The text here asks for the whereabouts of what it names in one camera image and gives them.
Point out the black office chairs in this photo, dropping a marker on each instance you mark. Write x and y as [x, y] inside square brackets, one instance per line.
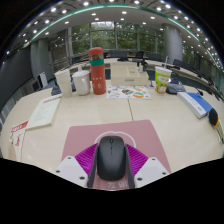
[118, 54]

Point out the white standing board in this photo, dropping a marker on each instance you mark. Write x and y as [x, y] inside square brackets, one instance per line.
[42, 80]

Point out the dark pouch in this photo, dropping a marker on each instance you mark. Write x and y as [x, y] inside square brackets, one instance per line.
[175, 88]

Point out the green printed paper cup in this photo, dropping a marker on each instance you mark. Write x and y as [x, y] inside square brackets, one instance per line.
[162, 80]

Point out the long curved conference table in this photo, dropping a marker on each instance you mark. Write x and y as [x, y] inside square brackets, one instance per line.
[151, 64]

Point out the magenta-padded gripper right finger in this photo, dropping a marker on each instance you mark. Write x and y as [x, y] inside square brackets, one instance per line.
[151, 169]

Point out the black computer mouse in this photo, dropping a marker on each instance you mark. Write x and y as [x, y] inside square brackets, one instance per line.
[111, 159]

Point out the red booklet with fan picture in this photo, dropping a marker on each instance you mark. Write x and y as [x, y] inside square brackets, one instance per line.
[16, 140]

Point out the ceiling lights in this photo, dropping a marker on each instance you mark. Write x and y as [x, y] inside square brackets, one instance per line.
[124, 12]

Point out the white mug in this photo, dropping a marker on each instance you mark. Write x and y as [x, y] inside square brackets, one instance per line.
[82, 82]

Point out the green ceiling light strip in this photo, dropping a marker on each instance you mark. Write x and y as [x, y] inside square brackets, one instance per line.
[106, 6]

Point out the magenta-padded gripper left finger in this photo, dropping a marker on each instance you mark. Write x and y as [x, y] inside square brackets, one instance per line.
[68, 168]

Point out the colourful sticker sheet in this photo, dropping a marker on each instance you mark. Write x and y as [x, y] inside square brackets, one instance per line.
[128, 92]

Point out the white paper booklet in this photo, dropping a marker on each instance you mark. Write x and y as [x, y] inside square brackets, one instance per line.
[45, 111]

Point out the pink mouse pad white drawing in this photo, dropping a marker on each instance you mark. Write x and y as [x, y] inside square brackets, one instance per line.
[80, 136]

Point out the beige cardboard box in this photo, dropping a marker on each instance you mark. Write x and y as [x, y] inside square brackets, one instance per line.
[128, 75]

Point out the blue and white book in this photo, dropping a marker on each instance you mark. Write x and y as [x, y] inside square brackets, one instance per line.
[196, 103]

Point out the red bottle with green band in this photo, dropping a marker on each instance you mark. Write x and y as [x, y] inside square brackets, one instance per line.
[97, 71]

